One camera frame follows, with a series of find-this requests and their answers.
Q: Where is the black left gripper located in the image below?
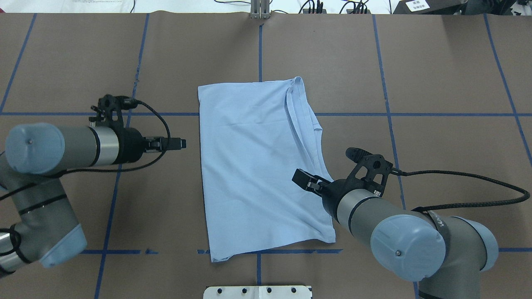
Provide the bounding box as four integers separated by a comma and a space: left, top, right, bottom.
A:
116, 127, 187, 164

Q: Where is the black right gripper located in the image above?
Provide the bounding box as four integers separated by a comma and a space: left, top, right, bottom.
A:
291, 169, 354, 220

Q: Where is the light blue t-shirt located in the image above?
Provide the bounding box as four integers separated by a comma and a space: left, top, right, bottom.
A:
197, 76, 336, 263

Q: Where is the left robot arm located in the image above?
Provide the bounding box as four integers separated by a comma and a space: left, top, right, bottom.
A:
1, 123, 187, 277

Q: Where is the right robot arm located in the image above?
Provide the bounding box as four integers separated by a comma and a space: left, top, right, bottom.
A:
292, 169, 499, 299

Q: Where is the black box with white label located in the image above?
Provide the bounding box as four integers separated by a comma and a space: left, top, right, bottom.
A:
392, 0, 467, 15

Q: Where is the black left camera cable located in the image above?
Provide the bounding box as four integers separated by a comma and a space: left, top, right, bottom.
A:
0, 99, 172, 200

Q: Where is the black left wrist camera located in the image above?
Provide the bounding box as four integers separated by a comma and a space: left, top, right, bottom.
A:
89, 94, 139, 129

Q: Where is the white metal base plate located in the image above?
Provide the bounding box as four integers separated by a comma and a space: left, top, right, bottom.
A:
203, 285, 313, 299

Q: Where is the grey aluminium frame post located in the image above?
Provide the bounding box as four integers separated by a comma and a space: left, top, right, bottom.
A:
249, 0, 271, 19

